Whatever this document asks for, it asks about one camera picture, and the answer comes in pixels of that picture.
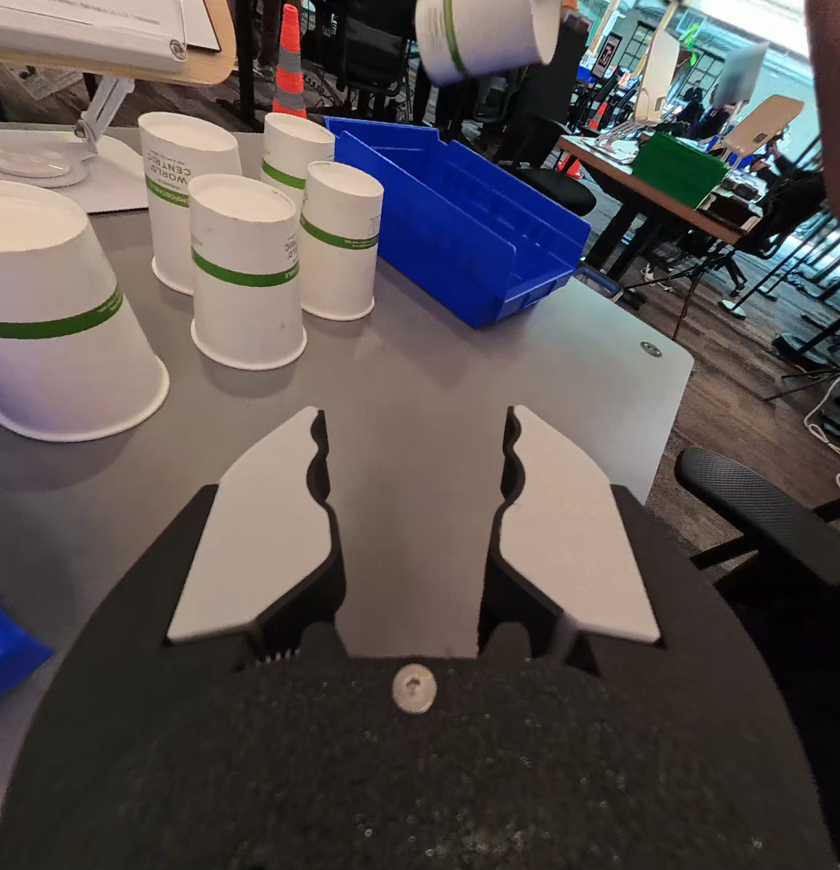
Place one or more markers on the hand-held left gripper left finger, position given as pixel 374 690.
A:
pixel 264 544

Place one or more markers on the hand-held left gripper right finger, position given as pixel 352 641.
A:
pixel 569 550

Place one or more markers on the white paper cup green band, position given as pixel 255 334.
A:
pixel 338 278
pixel 495 41
pixel 291 149
pixel 168 224
pixel 243 319
pixel 66 380

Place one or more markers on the blue plastic bin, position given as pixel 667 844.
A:
pixel 447 224
pixel 5 652

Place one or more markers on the person's right forearm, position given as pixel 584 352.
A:
pixel 834 102

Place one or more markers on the black office chair armrest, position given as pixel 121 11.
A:
pixel 746 489

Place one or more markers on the black office chair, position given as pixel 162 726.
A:
pixel 556 187
pixel 372 61

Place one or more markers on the wooden table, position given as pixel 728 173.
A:
pixel 610 166

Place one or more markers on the green plastic bin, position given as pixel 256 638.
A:
pixel 678 173

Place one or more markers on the white sign stand base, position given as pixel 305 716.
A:
pixel 114 177

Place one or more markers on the orange traffic cone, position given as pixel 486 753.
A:
pixel 289 95

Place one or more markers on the white instruction sheet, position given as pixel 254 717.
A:
pixel 155 13

